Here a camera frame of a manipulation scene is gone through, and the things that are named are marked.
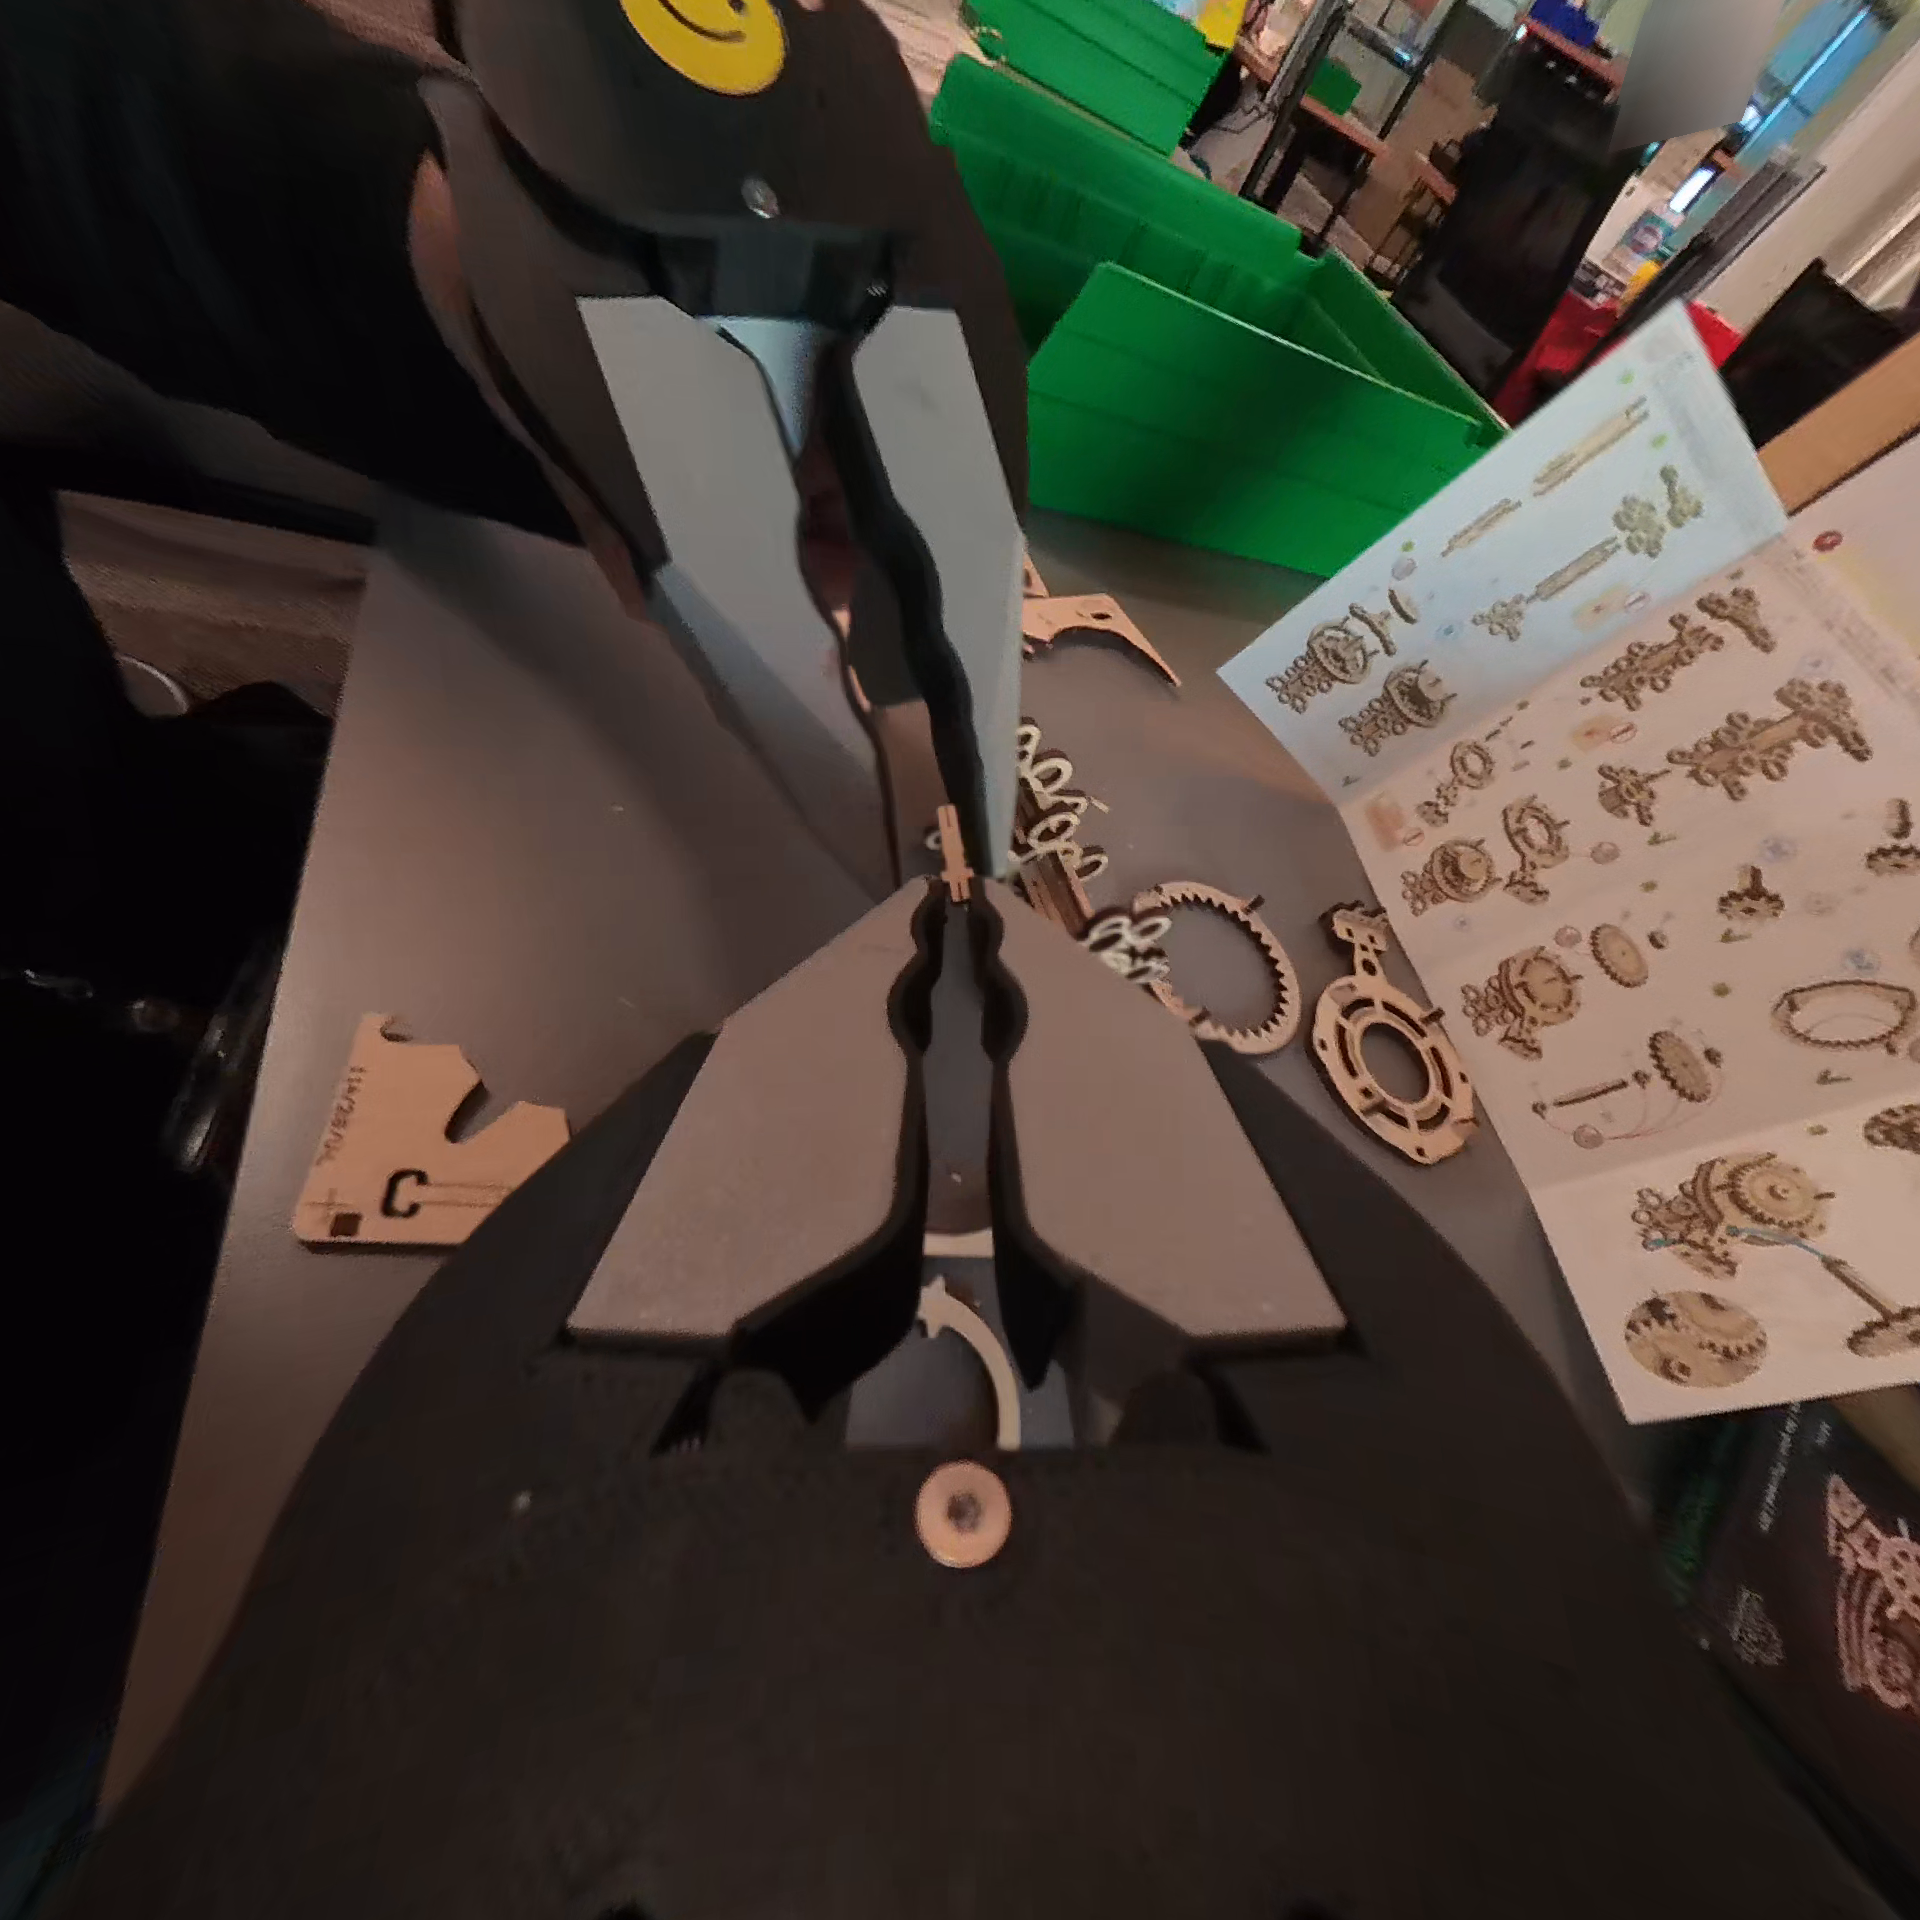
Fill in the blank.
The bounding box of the green plastic bin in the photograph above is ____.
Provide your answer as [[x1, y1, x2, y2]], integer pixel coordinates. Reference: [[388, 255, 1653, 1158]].
[[967, 0, 1225, 153], [929, 58, 1352, 354], [1027, 264, 1509, 578]]

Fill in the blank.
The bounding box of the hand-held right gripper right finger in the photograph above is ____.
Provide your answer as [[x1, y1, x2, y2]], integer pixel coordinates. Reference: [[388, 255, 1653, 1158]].
[[967, 886, 1347, 1391]]

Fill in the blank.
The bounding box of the wooden internal gear ring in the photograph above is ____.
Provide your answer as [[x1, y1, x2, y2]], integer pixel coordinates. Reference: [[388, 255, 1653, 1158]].
[[1132, 882, 1304, 1056]]

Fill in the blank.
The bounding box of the cardboard box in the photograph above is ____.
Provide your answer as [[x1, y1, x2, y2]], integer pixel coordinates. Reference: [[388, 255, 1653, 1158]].
[[1758, 375, 1920, 514]]

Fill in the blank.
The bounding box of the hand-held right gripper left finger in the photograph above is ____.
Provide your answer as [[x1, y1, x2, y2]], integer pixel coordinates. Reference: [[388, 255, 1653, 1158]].
[[567, 882, 943, 1420]]

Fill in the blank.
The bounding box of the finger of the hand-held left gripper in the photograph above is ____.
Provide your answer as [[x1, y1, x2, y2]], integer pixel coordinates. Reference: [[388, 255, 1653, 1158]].
[[576, 295, 905, 904], [830, 304, 1030, 882]]

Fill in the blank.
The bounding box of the round wooden frame with handle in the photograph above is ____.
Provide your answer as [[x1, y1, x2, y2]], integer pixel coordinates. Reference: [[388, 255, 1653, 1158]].
[[1309, 902, 1478, 1168]]

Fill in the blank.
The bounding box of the paper instruction sheet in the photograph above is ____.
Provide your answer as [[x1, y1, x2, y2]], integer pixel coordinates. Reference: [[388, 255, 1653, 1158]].
[[1219, 300, 1920, 1425]]

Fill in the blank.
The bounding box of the person's left forearm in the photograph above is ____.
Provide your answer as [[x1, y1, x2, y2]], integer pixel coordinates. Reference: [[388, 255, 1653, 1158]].
[[0, 0, 572, 543]]

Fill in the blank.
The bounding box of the red box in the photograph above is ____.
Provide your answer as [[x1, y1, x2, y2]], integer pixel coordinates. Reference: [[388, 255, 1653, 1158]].
[[1496, 292, 1743, 430]]

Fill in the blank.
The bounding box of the long notched wooden offcut sheet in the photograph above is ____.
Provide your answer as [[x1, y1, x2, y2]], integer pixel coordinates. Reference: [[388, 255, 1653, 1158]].
[[292, 1012, 572, 1251]]

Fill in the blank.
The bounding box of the dark model kit box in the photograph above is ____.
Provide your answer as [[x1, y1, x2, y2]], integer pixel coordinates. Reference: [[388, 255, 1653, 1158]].
[[1649, 1401, 1920, 1802]]

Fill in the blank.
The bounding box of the wooden bubble model assembly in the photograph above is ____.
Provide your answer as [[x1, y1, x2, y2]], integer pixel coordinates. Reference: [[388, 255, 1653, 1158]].
[[1008, 721, 1201, 1038]]

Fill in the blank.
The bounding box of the wooden workbench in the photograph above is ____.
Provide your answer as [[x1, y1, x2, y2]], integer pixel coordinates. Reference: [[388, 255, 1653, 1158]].
[[1236, 30, 1464, 280]]

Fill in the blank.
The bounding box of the wooden offcut with curved cutout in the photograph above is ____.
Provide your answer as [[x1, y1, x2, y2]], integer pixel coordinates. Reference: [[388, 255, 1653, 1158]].
[[1019, 593, 1181, 689]]

